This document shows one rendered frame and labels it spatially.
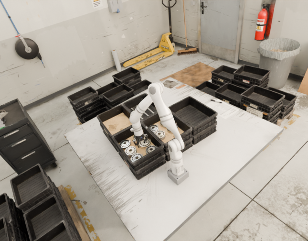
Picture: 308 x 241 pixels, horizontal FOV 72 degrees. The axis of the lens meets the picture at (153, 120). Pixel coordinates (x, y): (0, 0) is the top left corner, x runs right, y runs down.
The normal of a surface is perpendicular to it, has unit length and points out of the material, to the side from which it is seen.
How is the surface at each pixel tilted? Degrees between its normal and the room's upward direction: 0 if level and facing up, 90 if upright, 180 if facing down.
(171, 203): 0
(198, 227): 0
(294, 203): 0
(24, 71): 90
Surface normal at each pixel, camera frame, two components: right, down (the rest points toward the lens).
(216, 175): -0.15, -0.76
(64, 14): 0.61, 0.43
